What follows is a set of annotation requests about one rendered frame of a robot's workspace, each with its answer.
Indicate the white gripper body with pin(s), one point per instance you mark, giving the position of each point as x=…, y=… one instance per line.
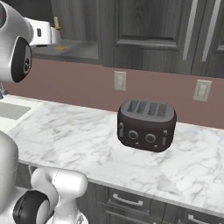
x=55, y=35

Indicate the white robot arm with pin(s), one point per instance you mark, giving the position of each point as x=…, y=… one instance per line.
x=8, y=35

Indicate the tan candle on gold holder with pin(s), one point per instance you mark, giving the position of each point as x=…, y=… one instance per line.
x=60, y=46

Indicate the silver tap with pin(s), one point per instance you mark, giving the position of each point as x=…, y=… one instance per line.
x=2, y=92

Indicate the white sink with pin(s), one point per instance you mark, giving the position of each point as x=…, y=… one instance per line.
x=13, y=112

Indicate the dark grey toaster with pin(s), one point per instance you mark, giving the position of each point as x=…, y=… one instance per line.
x=145, y=128

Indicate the grey base cupboard door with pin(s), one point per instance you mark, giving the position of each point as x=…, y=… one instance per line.
x=24, y=176

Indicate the grey drawer front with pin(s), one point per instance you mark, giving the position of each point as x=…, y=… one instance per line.
x=145, y=199
x=186, y=218
x=100, y=214

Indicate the open grey wall cupboard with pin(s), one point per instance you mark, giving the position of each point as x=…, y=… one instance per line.
x=78, y=49

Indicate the beige wall socket plate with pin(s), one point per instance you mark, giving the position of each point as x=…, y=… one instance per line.
x=202, y=90
x=120, y=80

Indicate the grey wall cupboard door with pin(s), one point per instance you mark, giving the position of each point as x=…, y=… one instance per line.
x=145, y=29
x=215, y=61

